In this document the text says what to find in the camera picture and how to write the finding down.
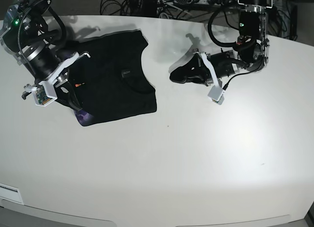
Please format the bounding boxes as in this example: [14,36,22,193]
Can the black floor cables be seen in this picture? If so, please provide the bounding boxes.
[99,0,197,20]

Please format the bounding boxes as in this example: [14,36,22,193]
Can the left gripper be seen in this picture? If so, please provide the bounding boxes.
[169,49,240,91]

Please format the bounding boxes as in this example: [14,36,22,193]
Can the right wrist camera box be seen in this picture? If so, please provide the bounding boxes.
[22,81,57,107]

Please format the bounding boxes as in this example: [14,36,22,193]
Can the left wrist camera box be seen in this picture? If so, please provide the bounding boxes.
[208,85,225,105]

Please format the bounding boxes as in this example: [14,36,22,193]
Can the black T-shirt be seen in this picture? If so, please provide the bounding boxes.
[57,29,157,126]

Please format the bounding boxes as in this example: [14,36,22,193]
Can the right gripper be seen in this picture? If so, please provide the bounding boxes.
[19,47,91,111]

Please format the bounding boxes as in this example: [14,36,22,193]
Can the white label plate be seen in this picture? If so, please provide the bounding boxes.
[0,183,24,205]

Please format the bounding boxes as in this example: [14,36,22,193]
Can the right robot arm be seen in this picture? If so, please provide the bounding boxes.
[0,0,90,111]

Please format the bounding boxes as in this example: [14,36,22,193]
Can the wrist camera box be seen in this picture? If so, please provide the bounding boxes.
[22,81,57,107]
[208,85,225,105]

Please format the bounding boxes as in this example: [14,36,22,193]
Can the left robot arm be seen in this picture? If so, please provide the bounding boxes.
[169,0,273,86]

